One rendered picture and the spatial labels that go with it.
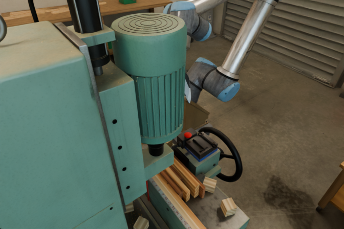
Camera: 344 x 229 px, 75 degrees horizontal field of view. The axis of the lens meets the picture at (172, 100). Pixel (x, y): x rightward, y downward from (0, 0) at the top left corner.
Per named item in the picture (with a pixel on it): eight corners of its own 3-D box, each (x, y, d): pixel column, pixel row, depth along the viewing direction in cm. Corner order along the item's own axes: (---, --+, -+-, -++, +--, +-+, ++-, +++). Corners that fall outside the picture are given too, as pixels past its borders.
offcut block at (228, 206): (219, 206, 79) (221, 200, 76) (229, 203, 79) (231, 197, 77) (224, 216, 76) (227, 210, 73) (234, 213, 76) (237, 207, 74)
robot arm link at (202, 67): (189, 81, 162) (204, 61, 160) (207, 93, 153) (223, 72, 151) (180, 73, 149) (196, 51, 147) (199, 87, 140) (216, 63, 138)
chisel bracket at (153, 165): (174, 166, 82) (174, 151, 77) (141, 187, 75) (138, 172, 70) (162, 153, 87) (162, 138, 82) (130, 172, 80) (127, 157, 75)
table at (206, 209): (263, 211, 83) (267, 202, 80) (203, 271, 68) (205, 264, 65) (167, 123, 122) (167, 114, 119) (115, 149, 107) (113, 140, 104)
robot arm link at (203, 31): (197, 16, 101) (183, 5, 91) (217, 26, 95) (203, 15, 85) (188, 36, 103) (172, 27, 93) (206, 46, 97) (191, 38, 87)
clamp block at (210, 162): (218, 165, 96) (221, 151, 91) (195, 182, 90) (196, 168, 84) (195, 144, 106) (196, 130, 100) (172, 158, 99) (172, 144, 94)
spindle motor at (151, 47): (195, 128, 68) (203, 24, 49) (145, 156, 59) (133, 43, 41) (161, 100, 79) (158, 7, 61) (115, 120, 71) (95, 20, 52)
